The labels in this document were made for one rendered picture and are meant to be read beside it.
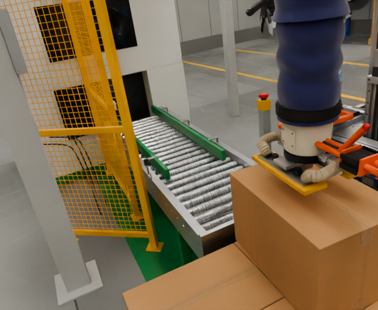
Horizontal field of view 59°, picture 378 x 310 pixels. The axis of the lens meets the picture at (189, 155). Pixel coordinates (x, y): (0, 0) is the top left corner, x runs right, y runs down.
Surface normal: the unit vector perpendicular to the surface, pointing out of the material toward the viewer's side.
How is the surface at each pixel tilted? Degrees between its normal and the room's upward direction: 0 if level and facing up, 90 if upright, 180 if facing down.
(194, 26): 90
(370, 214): 0
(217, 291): 0
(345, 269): 90
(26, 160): 90
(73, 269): 90
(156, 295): 0
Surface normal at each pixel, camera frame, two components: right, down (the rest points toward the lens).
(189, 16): 0.47, 0.33
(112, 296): -0.13, -0.89
